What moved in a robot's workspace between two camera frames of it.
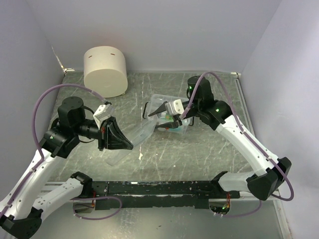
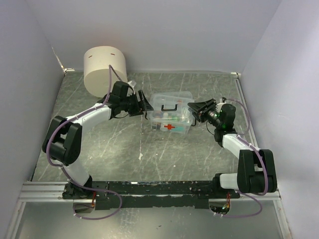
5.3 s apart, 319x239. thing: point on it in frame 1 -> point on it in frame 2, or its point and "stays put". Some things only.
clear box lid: (137, 131) -> (172, 105)
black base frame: (137, 194) stays put
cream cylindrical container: (105, 71) stays put
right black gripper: (175, 123) -> (201, 109)
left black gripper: (111, 136) -> (144, 105)
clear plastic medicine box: (157, 101) stays put
